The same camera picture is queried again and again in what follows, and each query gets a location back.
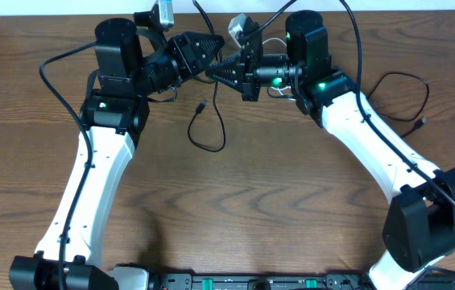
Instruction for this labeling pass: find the white usb cable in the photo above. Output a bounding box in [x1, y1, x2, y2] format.
[262, 37, 296, 100]

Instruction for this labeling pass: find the thin black usb cable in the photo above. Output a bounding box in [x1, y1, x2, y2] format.
[366, 71, 431, 139]

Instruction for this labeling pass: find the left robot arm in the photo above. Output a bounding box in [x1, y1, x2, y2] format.
[9, 18, 225, 289]

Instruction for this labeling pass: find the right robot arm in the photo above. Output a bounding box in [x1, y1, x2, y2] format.
[207, 10, 455, 289]

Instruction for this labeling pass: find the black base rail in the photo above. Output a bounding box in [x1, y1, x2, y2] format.
[116, 263, 455, 290]

